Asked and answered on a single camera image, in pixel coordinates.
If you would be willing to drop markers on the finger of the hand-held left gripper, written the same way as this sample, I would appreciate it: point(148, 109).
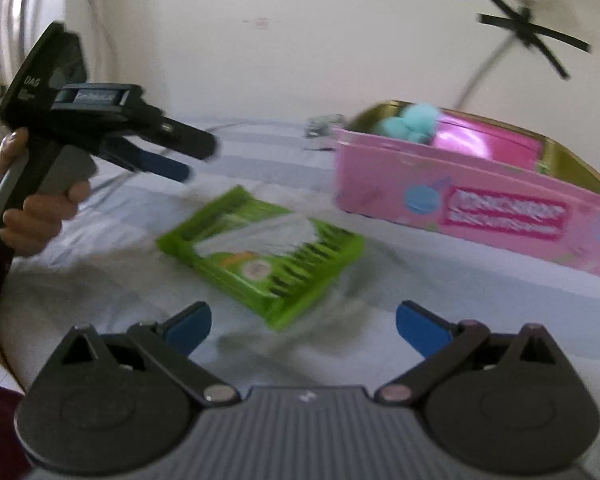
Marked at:
point(190, 141)
point(165, 166)

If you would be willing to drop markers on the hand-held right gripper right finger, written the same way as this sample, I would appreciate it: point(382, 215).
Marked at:
point(420, 327)

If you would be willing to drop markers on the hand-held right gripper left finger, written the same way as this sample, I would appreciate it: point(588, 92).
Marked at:
point(190, 327)

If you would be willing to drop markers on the green wet wipes packet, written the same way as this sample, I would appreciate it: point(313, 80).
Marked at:
point(290, 270)

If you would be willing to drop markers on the pink tin box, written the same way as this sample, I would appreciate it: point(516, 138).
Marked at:
point(480, 185)

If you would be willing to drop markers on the magenta packet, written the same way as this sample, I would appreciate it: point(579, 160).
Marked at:
point(460, 140)

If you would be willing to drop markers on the person's left hand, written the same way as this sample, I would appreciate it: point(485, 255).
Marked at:
point(35, 225)

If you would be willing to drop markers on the small grey crumpled object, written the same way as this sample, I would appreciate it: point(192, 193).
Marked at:
point(322, 125)

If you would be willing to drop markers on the black wall tape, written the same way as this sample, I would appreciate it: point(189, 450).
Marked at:
point(520, 25)

